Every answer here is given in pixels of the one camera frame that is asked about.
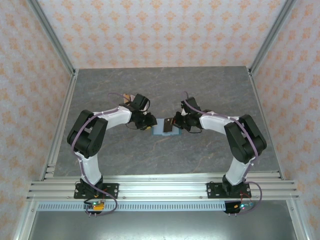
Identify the small controller board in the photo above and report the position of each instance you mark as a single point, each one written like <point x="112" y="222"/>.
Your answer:
<point x="241" y="206"/>
<point x="97" y="205"/>

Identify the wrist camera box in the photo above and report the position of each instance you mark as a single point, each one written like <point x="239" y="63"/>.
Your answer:
<point x="144" y="109"/>
<point x="184" y="111"/>

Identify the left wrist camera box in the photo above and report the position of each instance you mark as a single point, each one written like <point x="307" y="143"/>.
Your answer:
<point x="144" y="109"/>

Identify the aluminium side rail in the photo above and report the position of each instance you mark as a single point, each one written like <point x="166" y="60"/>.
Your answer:
<point x="65" y="110"/>
<point x="260" y="105"/>

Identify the aluminium mounting rail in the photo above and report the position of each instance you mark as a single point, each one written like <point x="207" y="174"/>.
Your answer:
<point x="162" y="190"/>

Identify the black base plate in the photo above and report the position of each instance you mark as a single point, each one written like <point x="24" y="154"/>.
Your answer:
<point x="112" y="191"/>
<point x="215" y="191"/>

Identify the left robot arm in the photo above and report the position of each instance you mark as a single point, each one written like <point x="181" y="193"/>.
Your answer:
<point x="115" y="118"/>

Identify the brown striped card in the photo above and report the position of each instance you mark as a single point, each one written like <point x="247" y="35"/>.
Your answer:
<point x="126" y="96"/>

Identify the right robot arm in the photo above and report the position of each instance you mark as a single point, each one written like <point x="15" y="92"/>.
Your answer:
<point x="217" y="122"/>

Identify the aluminium frame post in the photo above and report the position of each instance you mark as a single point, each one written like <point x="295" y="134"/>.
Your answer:
<point x="53" y="37"/>
<point x="271" y="37"/>

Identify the grey metal sheet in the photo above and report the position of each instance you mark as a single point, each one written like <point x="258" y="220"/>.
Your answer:
<point x="160" y="225"/>

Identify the black card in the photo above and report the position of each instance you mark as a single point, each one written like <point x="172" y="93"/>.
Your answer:
<point x="167" y="127"/>

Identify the aluminium frame leg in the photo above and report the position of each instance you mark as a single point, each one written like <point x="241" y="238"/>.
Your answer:
<point x="297" y="225"/>
<point x="25" y="225"/>

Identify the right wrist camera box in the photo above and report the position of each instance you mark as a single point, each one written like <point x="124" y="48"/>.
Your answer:
<point x="184" y="111"/>

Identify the teal card holder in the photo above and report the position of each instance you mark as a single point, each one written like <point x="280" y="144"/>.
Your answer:
<point x="157" y="131"/>

